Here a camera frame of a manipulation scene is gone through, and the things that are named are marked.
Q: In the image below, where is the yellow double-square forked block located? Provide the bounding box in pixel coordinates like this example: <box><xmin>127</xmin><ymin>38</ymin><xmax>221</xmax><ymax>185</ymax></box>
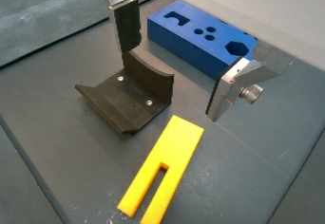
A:
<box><xmin>118</xmin><ymin>116</ymin><xmax>205</xmax><ymax>224</ymax></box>

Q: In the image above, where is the black curved holder stand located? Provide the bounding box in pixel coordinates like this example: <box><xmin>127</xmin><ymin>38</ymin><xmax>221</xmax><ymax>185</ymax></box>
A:
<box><xmin>75</xmin><ymin>51</ymin><xmax>174</xmax><ymax>134</ymax></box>

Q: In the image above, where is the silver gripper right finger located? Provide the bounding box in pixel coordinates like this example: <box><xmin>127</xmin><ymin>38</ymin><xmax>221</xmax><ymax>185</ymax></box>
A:
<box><xmin>206</xmin><ymin>41</ymin><xmax>294</xmax><ymax>121</ymax></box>

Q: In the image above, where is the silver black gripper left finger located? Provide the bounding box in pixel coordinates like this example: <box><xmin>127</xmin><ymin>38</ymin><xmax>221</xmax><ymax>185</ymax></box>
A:
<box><xmin>106</xmin><ymin>0</ymin><xmax>141</xmax><ymax>53</ymax></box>

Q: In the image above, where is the blue shape-sorting foam board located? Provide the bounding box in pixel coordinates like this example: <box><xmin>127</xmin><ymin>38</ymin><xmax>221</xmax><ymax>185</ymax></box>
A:
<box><xmin>147</xmin><ymin>1</ymin><xmax>257</xmax><ymax>79</ymax></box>

